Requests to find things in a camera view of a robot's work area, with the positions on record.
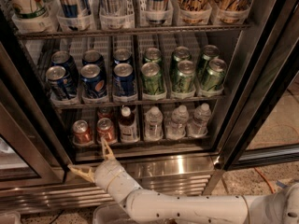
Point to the clear water bottle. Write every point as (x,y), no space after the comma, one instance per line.
(153,124)
(175,128)
(197,126)

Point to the gold tall can right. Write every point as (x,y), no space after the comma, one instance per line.
(229,11)

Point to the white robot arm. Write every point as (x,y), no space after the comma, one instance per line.
(144,205)

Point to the red coke can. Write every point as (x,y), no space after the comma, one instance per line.
(82,132)
(105,112)
(105,129)

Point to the clear water bottle middle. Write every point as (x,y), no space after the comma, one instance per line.
(175,128)

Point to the stainless steel fridge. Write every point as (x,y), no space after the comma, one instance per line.
(189,166)

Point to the fridge glass door right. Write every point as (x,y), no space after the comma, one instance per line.
(281,69)

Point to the green soda can front middle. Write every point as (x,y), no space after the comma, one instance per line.
(183,77)

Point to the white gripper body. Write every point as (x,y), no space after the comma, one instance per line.
(105,174)

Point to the clear water bottle left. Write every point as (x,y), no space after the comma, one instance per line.
(153,124)

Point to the clear plastic bin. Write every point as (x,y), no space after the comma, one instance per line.
(109,214)

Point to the green soda can rear left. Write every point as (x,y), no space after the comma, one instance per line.
(152,55)

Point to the green soda can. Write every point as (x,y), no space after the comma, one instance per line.
(214,75)
(183,77)
(208,53)
(152,79)
(152,55)
(179,54)

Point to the blue pepsi can rear middle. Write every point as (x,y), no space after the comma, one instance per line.
(93,57)

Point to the green soda can rear right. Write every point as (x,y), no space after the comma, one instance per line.
(208,53)

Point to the blue pepsi can rear left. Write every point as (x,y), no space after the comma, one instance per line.
(65,60)

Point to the blue silver tall can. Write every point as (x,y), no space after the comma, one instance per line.
(76,8)

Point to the blue pepsi can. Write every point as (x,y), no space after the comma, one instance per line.
(61,83)
(124,80)
(65,60)
(94,81)
(122,56)
(93,57)

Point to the green soda can rear middle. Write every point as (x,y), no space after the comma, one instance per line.
(179,54)

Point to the fridge glass door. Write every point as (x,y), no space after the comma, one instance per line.
(281,69)
(25,158)

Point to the fridge glass door left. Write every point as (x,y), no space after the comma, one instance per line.
(25,158)

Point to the gold tall can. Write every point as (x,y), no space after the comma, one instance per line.
(192,10)
(229,11)

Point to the green soda can front right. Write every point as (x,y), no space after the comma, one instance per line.
(214,75)

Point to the brown tea bottle white cap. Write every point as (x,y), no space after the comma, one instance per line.
(128,126)

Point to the blue pepsi can front middle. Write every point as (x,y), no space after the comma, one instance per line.
(94,81)

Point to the green soda can front left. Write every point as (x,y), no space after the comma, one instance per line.
(152,79)

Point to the blue pepsi can front left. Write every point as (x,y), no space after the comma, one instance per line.
(61,83)

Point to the gold tall can left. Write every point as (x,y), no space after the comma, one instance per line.
(192,10)

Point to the blue pepsi can rear right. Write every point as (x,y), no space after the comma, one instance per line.
(122,56)

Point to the clear water bottle right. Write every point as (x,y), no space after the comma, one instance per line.
(197,126)

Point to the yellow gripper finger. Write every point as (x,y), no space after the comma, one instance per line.
(106,150)
(84,171)

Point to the small clear container corner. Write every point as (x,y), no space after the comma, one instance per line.
(10,218)

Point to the blue pepsi can front right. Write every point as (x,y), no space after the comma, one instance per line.
(124,80)

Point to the red bull can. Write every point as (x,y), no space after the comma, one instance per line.
(155,10)

